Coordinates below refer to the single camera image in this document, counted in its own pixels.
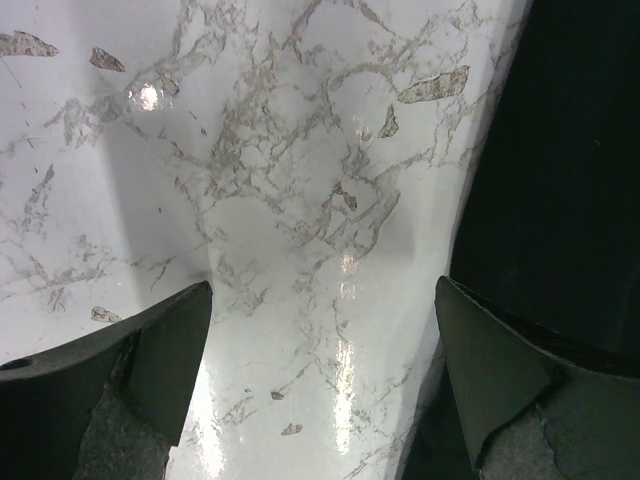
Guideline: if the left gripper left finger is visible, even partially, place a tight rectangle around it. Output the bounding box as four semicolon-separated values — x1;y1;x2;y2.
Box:
1;281;213;479

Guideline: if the black t shirt blue logo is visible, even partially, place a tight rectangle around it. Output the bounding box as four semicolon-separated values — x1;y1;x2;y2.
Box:
403;1;639;479

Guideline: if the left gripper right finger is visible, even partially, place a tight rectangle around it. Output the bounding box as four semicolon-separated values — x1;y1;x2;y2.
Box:
435;277;639;479

